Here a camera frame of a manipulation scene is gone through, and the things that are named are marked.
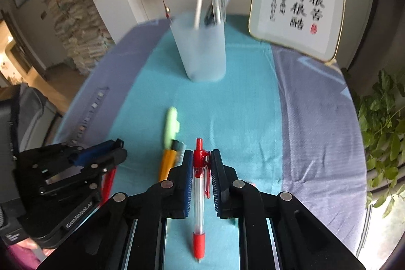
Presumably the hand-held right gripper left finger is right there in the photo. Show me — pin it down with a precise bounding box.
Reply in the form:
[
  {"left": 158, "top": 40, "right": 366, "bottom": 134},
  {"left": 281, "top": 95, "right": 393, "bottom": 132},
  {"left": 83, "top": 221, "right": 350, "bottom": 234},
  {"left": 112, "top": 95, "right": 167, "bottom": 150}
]
[{"left": 38, "top": 149, "right": 194, "bottom": 270}]

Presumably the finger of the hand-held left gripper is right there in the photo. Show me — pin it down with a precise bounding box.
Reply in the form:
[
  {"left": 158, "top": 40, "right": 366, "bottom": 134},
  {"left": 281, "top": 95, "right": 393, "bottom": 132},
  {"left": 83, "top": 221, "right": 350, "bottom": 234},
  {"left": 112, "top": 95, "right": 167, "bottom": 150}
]
[
  {"left": 71, "top": 139, "right": 124, "bottom": 165},
  {"left": 83, "top": 148, "right": 129, "bottom": 176}
]

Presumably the orange pen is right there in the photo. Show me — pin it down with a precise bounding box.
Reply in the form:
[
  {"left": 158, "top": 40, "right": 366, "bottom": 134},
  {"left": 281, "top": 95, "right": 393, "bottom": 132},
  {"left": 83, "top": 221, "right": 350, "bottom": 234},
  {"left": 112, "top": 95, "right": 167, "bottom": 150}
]
[{"left": 158, "top": 140, "right": 186, "bottom": 182}]

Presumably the light green pen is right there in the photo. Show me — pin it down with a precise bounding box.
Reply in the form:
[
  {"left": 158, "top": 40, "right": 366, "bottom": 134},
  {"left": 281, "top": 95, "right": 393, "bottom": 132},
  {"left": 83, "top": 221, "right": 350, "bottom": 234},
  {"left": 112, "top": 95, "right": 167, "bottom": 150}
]
[{"left": 164, "top": 106, "right": 180, "bottom": 149}]

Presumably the white pen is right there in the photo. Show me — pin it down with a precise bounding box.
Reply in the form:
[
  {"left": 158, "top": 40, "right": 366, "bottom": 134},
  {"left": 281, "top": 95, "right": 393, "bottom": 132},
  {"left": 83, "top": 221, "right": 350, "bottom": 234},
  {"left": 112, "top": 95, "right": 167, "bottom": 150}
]
[{"left": 193, "top": 0, "right": 205, "bottom": 29}]

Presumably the green vine plant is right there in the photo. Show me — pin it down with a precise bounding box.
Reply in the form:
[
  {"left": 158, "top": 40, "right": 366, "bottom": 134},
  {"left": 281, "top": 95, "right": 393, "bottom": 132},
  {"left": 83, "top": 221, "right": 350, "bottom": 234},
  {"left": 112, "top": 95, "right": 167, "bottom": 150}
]
[{"left": 342, "top": 68, "right": 405, "bottom": 217}]

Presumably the wooden door frame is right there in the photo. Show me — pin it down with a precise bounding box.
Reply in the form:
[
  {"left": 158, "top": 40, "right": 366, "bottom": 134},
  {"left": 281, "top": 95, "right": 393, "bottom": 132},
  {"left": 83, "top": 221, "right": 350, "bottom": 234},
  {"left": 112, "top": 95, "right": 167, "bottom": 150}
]
[{"left": 0, "top": 9, "right": 48, "bottom": 89}]

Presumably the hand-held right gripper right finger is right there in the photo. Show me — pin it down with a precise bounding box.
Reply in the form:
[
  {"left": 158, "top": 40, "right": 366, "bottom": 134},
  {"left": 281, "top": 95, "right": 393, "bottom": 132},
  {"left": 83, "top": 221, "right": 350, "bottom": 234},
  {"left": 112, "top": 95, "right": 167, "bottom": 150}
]
[{"left": 210, "top": 149, "right": 368, "bottom": 270}]

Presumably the frosted plastic cup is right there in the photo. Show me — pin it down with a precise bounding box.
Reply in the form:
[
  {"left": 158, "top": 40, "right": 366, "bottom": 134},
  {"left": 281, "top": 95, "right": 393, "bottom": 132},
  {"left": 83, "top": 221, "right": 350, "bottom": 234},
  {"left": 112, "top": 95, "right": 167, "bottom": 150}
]
[{"left": 170, "top": 12, "right": 227, "bottom": 82}]

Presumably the red retractable pen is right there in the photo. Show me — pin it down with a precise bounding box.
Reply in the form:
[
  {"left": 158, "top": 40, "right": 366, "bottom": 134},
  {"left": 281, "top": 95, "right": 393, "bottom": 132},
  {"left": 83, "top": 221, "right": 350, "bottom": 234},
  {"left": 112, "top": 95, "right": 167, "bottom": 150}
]
[
  {"left": 192, "top": 138, "right": 211, "bottom": 262},
  {"left": 99, "top": 167, "right": 117, "bottom": 205}
]

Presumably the framed calligraphy sign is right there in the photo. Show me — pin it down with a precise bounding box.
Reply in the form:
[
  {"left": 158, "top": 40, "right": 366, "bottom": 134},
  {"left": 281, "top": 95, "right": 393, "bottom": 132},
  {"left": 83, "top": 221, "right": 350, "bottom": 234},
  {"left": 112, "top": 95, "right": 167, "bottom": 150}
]
[{"left": 248, "top": 0, "right": 347, "bottom": 63}]

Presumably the grey sofa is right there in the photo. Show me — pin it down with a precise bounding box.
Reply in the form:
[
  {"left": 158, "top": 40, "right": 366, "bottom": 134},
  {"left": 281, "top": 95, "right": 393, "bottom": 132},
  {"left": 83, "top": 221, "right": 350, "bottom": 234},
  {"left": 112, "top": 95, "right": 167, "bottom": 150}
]
[{"left": 17, "top": 83, "right": 62, "bottom": 147}]

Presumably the black pen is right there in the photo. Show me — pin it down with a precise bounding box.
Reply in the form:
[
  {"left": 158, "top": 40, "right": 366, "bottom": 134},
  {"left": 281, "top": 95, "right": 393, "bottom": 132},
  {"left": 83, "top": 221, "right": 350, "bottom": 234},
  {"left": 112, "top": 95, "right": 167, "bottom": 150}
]
[{"left": 204, "top": 1, "right": 216, "bottom": 26}]

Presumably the tall pile of papers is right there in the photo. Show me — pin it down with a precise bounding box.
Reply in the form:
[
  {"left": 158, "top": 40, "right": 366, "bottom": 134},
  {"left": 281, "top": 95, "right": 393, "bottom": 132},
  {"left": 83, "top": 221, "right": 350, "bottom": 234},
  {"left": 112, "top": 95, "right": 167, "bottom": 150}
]
[{"left": 41, "top": 0, "right": 114, "bottom": 74}]

